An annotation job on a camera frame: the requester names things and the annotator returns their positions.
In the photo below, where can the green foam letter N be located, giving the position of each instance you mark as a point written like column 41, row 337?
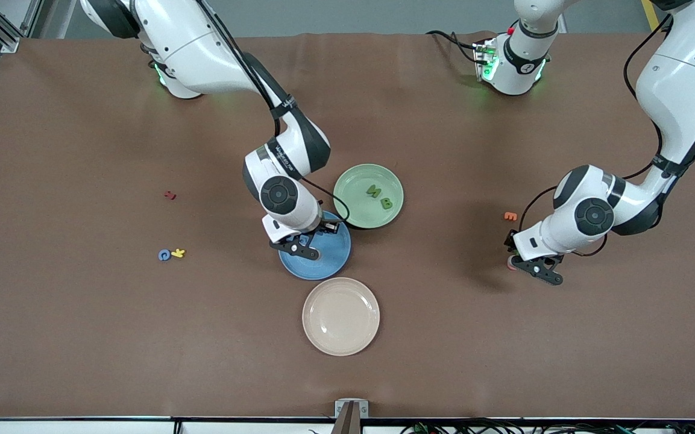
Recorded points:
column 374, row 191

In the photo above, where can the orange foam letter E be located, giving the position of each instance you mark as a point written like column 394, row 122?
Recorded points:
column 510, row 216

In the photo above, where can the green foam letter B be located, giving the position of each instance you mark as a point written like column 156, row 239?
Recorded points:
column 386, row 203

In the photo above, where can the beige plate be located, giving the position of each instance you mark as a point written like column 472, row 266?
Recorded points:
column 341, row 316

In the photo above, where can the green plate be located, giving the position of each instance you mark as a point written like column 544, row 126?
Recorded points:
column 353, row 202

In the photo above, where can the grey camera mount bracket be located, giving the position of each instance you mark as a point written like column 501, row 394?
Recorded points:
column 351, row 416

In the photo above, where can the blue foam letter G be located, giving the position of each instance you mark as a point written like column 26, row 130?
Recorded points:
column 164, row 255

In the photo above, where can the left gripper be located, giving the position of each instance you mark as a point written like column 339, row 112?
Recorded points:
column 511, row 239

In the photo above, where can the blue plate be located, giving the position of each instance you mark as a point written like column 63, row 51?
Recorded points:
column 329, row 265

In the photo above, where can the large table cover sheet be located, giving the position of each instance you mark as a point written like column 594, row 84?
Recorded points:
column 142, row 337

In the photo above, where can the yellow foam letter K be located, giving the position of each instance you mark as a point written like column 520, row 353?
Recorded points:
column 178, row 253

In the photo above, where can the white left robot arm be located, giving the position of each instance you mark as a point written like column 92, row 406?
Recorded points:
column 679, row 78

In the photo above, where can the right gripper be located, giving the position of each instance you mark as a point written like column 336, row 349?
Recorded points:
column 325, row 228

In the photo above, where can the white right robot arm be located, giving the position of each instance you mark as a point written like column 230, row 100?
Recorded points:
column 184, row 42

